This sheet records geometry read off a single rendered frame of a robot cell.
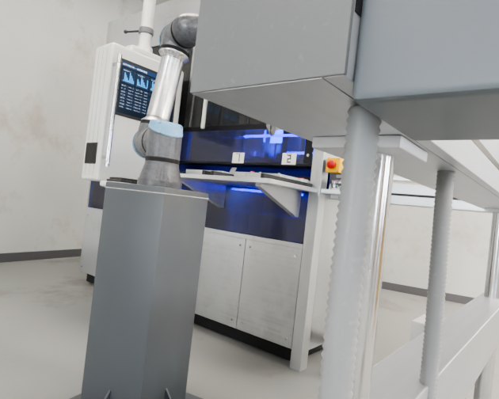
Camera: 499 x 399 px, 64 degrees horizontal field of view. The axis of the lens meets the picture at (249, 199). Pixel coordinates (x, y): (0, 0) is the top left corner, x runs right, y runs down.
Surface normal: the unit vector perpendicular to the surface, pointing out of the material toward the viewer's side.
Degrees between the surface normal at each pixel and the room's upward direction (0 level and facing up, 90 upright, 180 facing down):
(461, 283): 90
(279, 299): 90
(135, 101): 90
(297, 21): 90
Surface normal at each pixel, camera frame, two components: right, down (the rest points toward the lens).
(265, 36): -0.62, -0.08
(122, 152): 0.76, 0.07
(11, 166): 0.89, 0.10
